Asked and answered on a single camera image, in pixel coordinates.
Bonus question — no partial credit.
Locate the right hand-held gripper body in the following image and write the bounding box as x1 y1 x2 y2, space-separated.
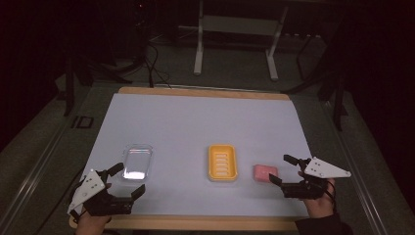
280 157 352 201

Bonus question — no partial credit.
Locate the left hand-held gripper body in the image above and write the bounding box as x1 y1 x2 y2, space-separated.
67 168 135 223

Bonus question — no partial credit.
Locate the pink soap bar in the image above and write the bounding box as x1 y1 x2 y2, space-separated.
253 164 280 182

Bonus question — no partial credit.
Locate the clear plastic soap box lid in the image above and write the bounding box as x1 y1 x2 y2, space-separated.
121 143 154 181

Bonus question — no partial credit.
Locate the yellow soap dish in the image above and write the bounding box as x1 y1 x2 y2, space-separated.
207 144 239 183

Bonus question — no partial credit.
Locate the person's left hand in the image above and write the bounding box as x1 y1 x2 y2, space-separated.
74 182 113 235

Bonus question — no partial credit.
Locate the person's right hand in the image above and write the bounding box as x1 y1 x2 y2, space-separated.
298 170 337 219

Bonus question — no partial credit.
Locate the black metal stand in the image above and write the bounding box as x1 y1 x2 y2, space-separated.
317 72 348 132

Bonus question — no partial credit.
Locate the white table mat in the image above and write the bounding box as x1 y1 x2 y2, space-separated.
80 92 311 218

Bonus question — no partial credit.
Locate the wooden table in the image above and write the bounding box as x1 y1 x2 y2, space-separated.
68 85 300 232

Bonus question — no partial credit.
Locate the white metal stand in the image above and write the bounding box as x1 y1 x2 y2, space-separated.
193 0 290 82

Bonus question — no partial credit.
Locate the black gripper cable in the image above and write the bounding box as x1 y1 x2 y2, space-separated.
325 179 338 206

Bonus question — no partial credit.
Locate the black floor bracket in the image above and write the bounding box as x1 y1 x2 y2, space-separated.
70 115 95 129

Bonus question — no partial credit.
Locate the black floor cable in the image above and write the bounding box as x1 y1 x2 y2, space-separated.
142 41 173 90

